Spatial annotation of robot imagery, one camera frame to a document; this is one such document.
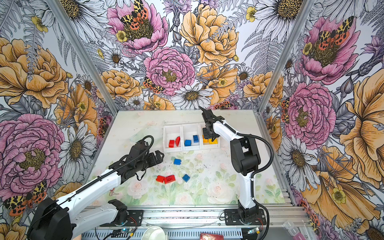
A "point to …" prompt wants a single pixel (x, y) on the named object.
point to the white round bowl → (154, 233)
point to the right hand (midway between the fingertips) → (210, 137)
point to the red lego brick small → (160, 179)
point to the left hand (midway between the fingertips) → (156, 161)
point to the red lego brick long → (177, 140)
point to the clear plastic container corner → (291, 228)
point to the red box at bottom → (208, 236)
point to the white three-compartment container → (187, 137)
